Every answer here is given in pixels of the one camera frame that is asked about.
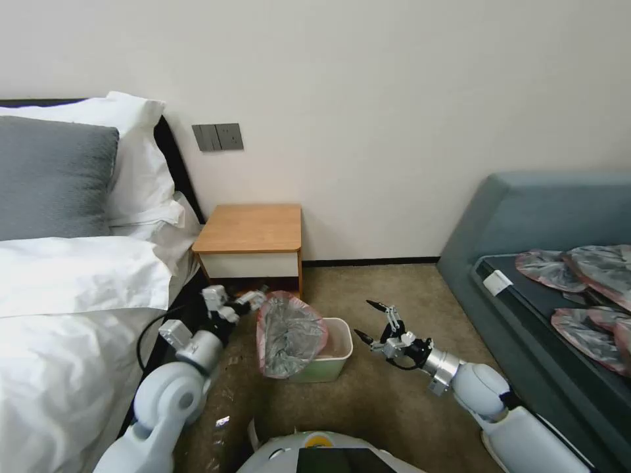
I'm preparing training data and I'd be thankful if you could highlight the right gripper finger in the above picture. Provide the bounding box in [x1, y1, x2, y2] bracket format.
[354, 328, 393, 357]
[365, 298, 403, 342]

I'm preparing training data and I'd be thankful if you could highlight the grey pink-rimmed garbage bag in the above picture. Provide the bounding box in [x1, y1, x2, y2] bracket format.
[550, 305, 631, 378]
[514, 250, 590, 295]
[563, 244, 631, 314]
[256, 290, 330, 380]

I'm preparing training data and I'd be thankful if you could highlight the white green trash can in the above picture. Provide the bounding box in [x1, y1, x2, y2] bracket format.
[287, 317, 354, 384]

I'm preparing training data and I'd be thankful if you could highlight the black bed base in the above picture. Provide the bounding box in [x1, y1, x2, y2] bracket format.
[131, 265, 216, 385]

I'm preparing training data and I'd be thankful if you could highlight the wooden nightstand with white drawer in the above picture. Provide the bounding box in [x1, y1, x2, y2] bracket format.
[191, 204, 303, 300]

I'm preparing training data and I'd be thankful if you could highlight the white bed sheet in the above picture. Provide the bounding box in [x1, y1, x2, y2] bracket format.
[109, 191, 201, 292]

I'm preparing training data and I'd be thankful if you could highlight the white label tag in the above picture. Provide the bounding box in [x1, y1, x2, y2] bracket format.
[483, 271, 512, 297]

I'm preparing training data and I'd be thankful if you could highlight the black sofa pad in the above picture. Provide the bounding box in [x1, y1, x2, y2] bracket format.
[472, 254, 631, 401]

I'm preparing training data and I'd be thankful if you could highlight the white robot front shell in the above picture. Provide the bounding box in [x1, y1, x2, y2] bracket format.
[235, 430, 416, 473]

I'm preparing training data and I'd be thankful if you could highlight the teal sofa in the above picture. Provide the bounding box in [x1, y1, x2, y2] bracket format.
[435, 171, 631, 473]

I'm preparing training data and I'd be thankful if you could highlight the white pillow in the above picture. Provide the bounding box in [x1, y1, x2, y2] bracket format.
[0, 90, 186, 229]

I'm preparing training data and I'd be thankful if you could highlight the white duvet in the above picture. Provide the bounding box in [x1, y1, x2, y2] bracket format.
[0, 235, 174, 473]

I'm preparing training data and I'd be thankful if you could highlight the grey pillow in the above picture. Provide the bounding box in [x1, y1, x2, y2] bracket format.
[0, 116, 121, 243]

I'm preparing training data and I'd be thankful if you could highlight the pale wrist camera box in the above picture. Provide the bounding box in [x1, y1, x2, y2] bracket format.
[200, 285, 231, 313]

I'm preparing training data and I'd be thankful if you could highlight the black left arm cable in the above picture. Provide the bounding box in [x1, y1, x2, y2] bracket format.
[137, 309, 199, 371]

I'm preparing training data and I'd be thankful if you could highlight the grey wall switch panel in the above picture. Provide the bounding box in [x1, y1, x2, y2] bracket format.
[191, 122, 245, 152]

